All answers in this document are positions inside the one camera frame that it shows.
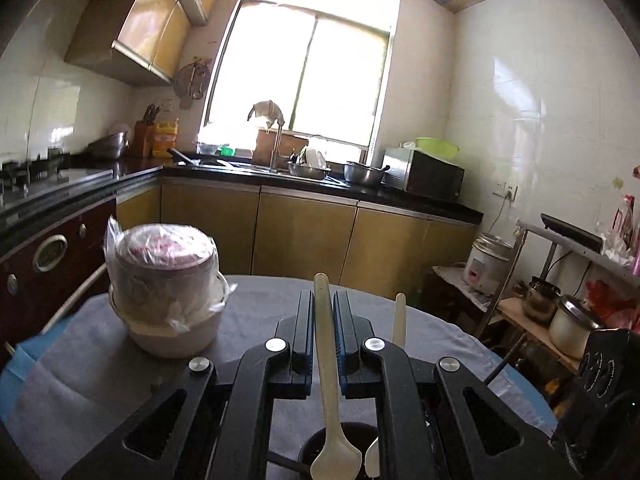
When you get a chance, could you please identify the steel faucet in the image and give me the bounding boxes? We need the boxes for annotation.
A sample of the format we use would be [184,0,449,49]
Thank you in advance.
[267,120,286,173]

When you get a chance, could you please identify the steel pot with lid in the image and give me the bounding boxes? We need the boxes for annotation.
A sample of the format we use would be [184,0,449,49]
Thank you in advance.
[549,294,606,360]

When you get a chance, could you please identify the grey rag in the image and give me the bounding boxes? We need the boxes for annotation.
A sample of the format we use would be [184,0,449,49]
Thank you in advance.
[246,100,287,128]

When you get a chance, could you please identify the wooden knife block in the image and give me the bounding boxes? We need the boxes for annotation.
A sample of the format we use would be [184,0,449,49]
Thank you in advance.
[131,104,161,158]

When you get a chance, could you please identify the steel basin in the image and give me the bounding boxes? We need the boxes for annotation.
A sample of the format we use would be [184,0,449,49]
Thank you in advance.
[343,161,391,187]

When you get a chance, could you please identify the black kitchen countertop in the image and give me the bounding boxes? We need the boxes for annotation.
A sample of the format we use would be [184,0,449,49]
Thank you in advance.
[0,155,485,226]

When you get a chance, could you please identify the red plastic bag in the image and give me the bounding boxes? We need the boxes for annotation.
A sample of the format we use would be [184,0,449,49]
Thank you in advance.
[585,277,640,333]

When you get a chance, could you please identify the yellow wall cabinet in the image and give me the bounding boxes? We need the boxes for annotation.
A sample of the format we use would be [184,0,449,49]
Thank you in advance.
[65,0,191,86]

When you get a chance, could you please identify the kitchen window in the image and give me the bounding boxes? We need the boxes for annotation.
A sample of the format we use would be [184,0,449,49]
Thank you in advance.
[200,0,401,151]

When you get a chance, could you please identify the yellow base cabinets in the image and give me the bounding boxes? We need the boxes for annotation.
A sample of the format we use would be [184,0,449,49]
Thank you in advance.
[116,175,478,301]

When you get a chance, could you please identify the green plastic basin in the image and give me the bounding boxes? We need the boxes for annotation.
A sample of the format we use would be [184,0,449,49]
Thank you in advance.
[415,136,461,161]

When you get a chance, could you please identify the black flat cooker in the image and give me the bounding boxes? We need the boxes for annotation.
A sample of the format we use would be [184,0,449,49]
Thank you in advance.
[540,213,604,253]

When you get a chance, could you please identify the black utensil holder cup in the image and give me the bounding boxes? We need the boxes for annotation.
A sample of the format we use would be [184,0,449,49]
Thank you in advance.
[300,422,381,480]

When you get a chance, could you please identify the black pan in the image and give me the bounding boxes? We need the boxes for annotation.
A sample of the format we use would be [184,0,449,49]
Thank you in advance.
[167,147,201,166]

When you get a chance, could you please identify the white ceramic bowl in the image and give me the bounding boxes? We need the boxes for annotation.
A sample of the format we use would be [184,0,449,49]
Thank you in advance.
[110,285,226,359]

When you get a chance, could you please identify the blue table cover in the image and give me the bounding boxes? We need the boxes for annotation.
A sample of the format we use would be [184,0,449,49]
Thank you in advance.
[0,317,558,441]

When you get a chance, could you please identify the yellow oil bottle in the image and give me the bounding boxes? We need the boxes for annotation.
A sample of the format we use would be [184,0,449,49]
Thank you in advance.
[151,119,180,158]

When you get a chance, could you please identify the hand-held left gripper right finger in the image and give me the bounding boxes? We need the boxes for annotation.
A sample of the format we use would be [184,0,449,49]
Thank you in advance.
[334,289,581,480]

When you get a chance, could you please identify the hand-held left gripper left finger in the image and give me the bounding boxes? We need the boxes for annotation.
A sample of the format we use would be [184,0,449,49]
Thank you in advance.
[62,287,316,480]

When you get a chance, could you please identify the wooden cutting board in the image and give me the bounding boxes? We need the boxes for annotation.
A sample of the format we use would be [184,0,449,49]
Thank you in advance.
[252,129,308,163]

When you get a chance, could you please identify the plastic-wrapped bowl stack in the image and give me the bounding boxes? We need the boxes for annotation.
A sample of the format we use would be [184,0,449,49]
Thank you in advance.
[104,215,237,333]

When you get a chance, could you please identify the low wooden table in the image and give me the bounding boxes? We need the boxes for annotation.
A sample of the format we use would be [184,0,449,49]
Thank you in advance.
[492,295,586,376]

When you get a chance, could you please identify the grey metal rack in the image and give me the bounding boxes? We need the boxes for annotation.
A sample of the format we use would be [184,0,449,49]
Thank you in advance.
[492,217,640,341]

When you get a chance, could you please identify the cream plastic spoon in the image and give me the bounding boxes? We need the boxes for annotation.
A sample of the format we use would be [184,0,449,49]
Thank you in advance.
[365,292,407,478]
[310,272,363,480]

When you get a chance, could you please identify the white curved tube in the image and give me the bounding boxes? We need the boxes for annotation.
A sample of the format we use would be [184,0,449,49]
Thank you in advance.
[40,262,108,336]

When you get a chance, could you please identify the steel dish rack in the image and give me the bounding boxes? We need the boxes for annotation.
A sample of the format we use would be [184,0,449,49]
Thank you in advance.
[287,147,332,181]

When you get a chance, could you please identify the black gas stove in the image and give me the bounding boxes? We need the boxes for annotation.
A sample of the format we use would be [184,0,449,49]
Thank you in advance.
[0,152,113,211]

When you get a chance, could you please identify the round hanging rack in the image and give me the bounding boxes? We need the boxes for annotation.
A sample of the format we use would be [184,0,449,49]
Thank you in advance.
[174,61,211,101]

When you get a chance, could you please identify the white rice cooker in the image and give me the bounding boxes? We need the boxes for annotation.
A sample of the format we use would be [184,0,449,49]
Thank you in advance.
[462,232,516,296]

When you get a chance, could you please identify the silver microwave oven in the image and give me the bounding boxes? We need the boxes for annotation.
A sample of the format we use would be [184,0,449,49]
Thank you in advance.
[382,147,466,201]

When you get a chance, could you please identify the dark red built-in cabinet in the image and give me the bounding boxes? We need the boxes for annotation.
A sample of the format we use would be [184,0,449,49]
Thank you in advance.
[0,197,118,361]

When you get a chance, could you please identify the small steel pot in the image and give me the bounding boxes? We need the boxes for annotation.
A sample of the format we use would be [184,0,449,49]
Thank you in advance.
[520,276,562,325]

